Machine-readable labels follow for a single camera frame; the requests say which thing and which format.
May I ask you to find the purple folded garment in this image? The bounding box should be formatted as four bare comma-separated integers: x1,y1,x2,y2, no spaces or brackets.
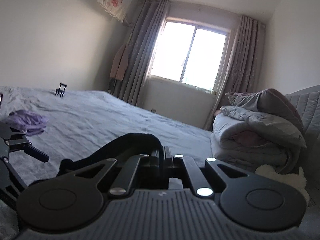
3,110,49,136

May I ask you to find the folded grey quilt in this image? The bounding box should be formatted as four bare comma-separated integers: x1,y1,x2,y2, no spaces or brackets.
210,113,302,174

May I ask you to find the grey bed sheet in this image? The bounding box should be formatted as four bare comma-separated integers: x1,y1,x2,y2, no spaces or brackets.
0,86,216,240

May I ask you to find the small black stand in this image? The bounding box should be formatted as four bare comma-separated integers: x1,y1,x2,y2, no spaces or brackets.
55,83,67,98

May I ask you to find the grey lower pillow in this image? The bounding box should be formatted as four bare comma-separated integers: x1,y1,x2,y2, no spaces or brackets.
220,106,306,148

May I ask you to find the grey pillow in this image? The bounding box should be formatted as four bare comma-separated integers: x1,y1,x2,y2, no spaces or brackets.
220,106,306,148
226,88,304,133

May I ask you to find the white fluffy garment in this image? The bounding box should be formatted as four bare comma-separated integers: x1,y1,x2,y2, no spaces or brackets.
255,165,310,205

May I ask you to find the grey top pillow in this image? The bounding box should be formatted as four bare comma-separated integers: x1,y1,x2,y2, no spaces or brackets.
226,88,304,133

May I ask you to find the pink hanging coat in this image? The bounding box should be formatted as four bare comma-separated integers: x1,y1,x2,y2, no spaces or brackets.
110,44,129,81

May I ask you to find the grey right curtain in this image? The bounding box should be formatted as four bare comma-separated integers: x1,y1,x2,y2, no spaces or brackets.
203,15,266,131

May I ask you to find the grey curtain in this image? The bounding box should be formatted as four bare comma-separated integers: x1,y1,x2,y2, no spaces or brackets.
203,15,266,131
112,0,170,107

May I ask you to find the grey quilted headboard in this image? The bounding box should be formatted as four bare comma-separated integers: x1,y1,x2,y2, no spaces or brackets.
286,86,319,206

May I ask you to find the grey left curtain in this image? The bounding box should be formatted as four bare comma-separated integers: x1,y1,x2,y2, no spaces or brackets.
112,0,170,107

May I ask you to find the air conditioner with cloth cover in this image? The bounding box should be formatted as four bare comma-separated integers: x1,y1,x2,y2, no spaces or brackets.
97,0,132,23

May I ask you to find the window with white frame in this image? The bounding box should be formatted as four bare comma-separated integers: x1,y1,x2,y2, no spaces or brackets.
150,18,230,93

